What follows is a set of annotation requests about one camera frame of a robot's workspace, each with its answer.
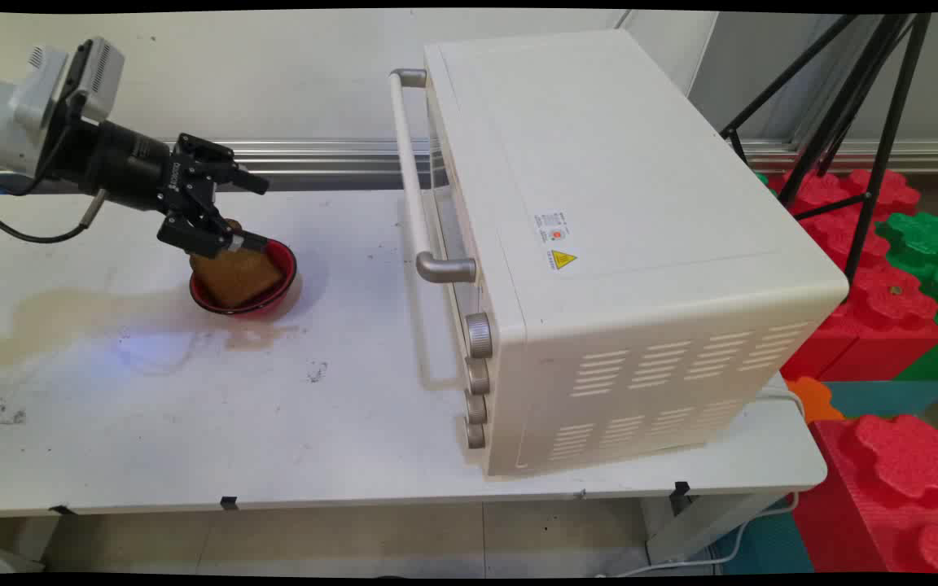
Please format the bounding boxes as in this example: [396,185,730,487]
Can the teal foam mat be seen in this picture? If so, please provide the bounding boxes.
[823,379,938,419]

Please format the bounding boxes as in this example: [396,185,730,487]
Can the large silver oven knob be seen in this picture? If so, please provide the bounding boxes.
[464,313,493,360]

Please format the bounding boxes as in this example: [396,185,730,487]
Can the oven door with silver handle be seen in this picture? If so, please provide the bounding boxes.
[390,68,483,320]

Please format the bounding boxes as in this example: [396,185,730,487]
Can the black tripod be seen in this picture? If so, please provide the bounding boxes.
[719,13,932,282]

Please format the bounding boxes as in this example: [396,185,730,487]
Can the white label sticker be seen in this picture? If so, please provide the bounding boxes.
[533,212,572,244]

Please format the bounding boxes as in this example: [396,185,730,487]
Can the thin black cable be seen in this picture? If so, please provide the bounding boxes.
[0,91,89,198]

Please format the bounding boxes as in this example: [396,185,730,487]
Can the large red foam block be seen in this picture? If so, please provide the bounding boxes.
[791,413,938,575]

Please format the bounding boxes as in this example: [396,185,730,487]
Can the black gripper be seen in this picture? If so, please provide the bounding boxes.
[52,118,271,259]

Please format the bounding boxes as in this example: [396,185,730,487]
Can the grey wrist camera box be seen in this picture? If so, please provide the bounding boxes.
[27,37,125,125]

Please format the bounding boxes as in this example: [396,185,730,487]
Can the white table leg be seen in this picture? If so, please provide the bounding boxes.
[640,488,789,567]

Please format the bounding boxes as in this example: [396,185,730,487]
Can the brown bread slice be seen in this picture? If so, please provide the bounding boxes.
[190,218,284,309]

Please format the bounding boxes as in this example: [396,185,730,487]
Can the red bowl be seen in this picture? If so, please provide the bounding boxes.
[189,238,299,317]

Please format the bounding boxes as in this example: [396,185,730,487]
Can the white power cable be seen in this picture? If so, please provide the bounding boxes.
[595,384,809,578]

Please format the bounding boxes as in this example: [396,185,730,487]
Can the green foam block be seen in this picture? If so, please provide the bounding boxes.
[874,212,938,383]

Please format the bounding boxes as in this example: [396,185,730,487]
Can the aluminium rail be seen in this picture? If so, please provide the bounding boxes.
[0,137,938,195]

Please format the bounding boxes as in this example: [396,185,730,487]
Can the orange foam piece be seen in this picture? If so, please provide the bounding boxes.
[785,375,846,425]

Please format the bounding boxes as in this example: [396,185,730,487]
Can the white toaster oven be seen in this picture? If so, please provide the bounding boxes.
[390,30,850,478]

